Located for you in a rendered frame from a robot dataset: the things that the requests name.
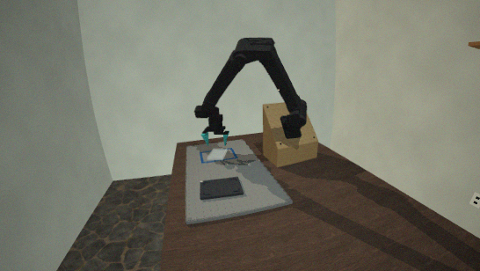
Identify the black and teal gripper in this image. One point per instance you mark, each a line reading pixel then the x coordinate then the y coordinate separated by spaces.
pixel 214 126

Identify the white well plate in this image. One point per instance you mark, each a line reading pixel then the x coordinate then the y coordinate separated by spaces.
pixel 217 154

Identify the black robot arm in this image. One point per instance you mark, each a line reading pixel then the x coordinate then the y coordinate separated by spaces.
pixel 261 49

